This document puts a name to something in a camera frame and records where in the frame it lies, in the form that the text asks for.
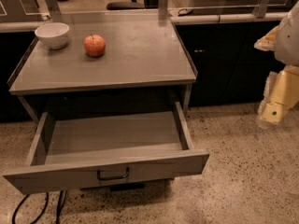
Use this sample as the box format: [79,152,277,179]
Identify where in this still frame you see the red apple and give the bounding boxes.
[83,35,106,57]

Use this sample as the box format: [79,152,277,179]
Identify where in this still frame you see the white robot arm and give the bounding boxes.
[254,2,299,129]

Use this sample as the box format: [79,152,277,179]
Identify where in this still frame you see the white ceramic bowl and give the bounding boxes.
[35,22,70,49]

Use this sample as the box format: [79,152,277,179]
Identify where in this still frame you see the grey top drawer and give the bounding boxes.
[3,103,209,194]

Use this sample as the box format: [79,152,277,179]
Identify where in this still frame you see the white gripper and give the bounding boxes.
[254,26,299,129]

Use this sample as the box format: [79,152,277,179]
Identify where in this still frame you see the black office chair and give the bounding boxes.
[107,0,145,10]

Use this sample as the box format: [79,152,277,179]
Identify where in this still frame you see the black floor cable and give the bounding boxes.
[55,189,70,224]
[11,191,50,224]

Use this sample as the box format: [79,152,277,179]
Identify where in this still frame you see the dark counter cabinet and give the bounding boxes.
[177,21,284,106]

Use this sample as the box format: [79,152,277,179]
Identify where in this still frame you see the grey drawer cabinet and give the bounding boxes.
[9,10,196,126]

